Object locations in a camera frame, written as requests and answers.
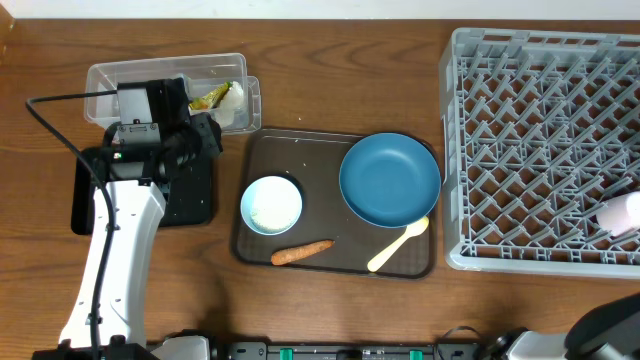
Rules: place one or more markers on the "black bin tray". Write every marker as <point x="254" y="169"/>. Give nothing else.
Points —
<point x="190" y="198"/>

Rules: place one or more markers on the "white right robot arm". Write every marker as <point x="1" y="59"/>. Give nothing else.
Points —
<point x="608" y="332"/>

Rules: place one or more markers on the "orange carrot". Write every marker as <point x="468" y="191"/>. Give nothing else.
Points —
<point x="289" y="255"/>

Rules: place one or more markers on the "grey dishwasher rack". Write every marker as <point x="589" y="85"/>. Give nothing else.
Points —
<point x="541" y="130"/>

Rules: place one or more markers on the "brown serving tray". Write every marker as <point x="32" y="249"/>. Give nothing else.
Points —
<point x="312" y="160"/>

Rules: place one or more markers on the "dark blue plate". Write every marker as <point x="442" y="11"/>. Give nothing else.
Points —
<point x="390" y="180"/>

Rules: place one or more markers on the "pink plastic cup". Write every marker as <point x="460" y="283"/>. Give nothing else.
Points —
<point x="620" y="215"/>

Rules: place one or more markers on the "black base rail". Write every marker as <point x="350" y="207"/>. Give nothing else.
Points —
<point x="264" y="351"/>

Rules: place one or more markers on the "light blue rice bowl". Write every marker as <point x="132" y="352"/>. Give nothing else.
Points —
<point x="271" y="205"/>

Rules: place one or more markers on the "white napkin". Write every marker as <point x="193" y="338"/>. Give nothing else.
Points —
<point x="233" y="100"/>

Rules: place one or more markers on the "clear plastic bin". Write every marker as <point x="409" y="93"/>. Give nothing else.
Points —
<point x="201" y="73"/>

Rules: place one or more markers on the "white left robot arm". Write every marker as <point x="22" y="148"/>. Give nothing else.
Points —
<point x="107" y="321"/>

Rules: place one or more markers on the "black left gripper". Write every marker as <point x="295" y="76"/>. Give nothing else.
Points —
<point x="208" y="144"/>

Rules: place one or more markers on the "cream plastic spoon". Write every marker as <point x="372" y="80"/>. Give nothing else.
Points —
<point x="412" y="230"/>

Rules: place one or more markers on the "green snack wrapper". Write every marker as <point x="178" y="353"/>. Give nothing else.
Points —
<point x="212" y="99"/>

